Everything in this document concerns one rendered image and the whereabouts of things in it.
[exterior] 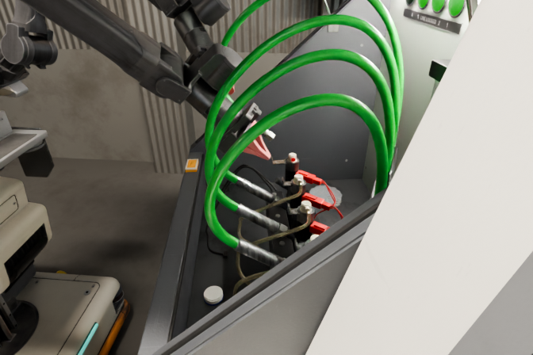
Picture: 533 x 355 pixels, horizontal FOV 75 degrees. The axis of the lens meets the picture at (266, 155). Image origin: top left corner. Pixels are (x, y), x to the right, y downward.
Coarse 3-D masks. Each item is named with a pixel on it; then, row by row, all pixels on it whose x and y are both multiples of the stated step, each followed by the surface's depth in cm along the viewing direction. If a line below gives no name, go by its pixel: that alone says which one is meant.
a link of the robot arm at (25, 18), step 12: (24, 12) 86; (36, 12) 87; (12, 24) 85; (24, 24) 86; (36, 24) 88; (12, 36) 86; (24, 36) 87; (48, 36) 93; (12, 48) 87; (24, 48) 86; (12, 60) 88; (24, 60) 88
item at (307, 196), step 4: (304, 196) 63; (308, 196) 62; (312, 196) 62; (312, 200) 62; (316, 200) 62; (320, 200) 62; (312, 204) 62; (316, 204) 62; (320, 204) 61; (324, 204) 61; (328, 204) 61; (320, 208) 62; (324, 208) 61; (328, 208) 61
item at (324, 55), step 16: (288, 64) 44; (304, 64) 44; (368, 64) 44; (256, 80) 45; (272, 80) 44; (384, 80) 46; (240, 96) 45; (384, 96) 47; (384, 112) 48; (224, 128) 47; (208, 160) 49; (208, 176) 51; (240, 208) 54; (272, 224) 56
